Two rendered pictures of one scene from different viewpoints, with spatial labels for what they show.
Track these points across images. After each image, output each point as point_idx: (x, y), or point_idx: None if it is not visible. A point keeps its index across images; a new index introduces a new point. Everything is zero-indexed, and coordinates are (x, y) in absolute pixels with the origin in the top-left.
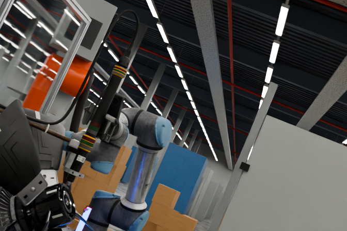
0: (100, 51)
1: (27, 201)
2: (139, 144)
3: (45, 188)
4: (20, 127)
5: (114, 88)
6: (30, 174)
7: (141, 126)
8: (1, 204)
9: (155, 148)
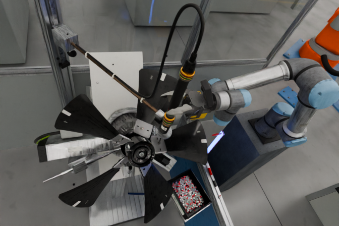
0: (166, 50)
1: (120, 143)
2: (297, 96)
3: (131, 140)
4: (88, 111)
5: (179, 89)
6: (111, 134)
7: (300, 83)
8: None
9: (309, 106)
